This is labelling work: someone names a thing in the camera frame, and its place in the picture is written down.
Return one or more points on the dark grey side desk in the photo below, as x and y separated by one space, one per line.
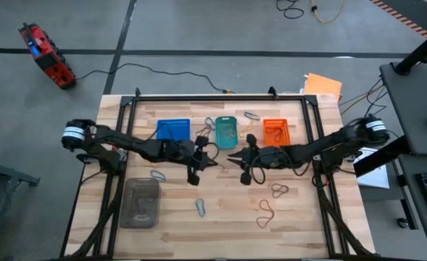
416 108

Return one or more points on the blue rubber band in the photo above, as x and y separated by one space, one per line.
162 177
206 119

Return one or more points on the grey metal stand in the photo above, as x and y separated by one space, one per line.
10 174

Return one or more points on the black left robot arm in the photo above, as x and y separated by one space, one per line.
126 142

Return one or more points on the blue plastic basket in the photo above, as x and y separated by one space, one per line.
173 127

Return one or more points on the blue carabiner clip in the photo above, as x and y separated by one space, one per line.
197 204

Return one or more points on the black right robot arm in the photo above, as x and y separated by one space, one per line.
325 145

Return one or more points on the red rubber band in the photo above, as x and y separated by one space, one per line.
279 136
272 216

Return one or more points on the green plastic basket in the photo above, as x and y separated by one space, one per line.
220 143

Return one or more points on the grey plastic basket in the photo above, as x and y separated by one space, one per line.
126 203

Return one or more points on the orange plastic basket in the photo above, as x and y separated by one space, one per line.
283 125

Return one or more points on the white paper sheet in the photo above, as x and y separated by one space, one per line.
378 177

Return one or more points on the red and black floor device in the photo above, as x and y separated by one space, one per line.
48 58

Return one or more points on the silver carabiner clip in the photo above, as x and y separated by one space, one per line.
256 118

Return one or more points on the orange paper sheet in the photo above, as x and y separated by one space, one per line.
323 86

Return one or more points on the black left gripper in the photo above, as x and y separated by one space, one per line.
184 156

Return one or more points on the dark mat with striped edge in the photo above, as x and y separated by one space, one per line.
416 14

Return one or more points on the black diagonal pole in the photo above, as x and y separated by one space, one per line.
419 50

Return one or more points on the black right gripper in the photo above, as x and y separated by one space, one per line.
264 157

